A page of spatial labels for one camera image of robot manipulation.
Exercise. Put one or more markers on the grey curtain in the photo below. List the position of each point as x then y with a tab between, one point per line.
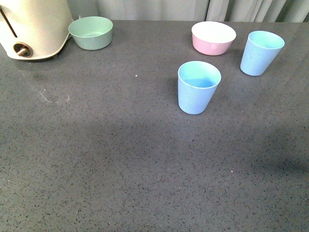
194	10

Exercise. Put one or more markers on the green bowl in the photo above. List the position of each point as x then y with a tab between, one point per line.
91	33

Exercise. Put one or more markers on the blue cup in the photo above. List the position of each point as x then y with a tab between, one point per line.
260	50
197	82

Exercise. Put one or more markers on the pink bowl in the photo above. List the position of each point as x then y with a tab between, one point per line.
212	38

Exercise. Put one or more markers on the cream white toaster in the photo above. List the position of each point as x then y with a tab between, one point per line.
34	29

